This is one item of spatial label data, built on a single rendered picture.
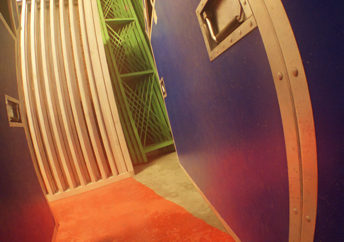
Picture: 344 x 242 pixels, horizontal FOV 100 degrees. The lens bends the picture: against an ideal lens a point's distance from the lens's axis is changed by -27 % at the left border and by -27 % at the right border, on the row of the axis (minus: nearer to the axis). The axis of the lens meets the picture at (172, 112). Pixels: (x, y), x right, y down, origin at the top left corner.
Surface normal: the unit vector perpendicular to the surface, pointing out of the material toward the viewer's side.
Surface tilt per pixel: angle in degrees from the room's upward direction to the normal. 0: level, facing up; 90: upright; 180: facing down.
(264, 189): 90
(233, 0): 90
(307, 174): 90
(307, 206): 90
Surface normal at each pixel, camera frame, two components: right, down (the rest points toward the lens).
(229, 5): -0.96, 0.24
